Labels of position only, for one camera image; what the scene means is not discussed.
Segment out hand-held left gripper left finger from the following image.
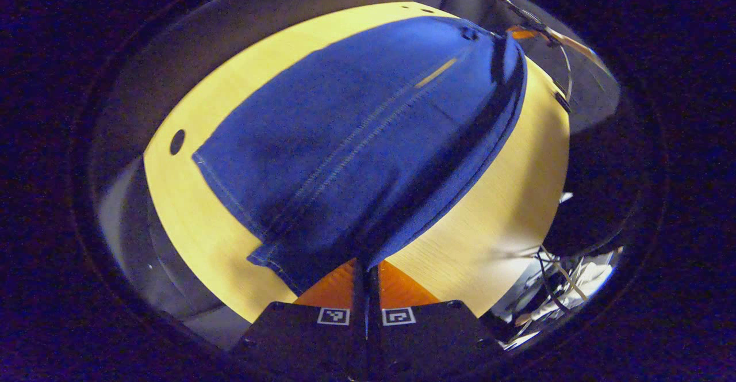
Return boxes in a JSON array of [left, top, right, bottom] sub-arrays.
[[233, 257, 369, 382]]

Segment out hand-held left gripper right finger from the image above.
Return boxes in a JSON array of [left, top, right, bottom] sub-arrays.
[[368, 258, 508, 382]]

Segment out blue denim jeans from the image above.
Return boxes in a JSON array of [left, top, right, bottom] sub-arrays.
[[193, 16, 528, 296]]

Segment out tangled cables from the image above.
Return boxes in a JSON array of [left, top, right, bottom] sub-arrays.
[[500, 243, 625, 351]]

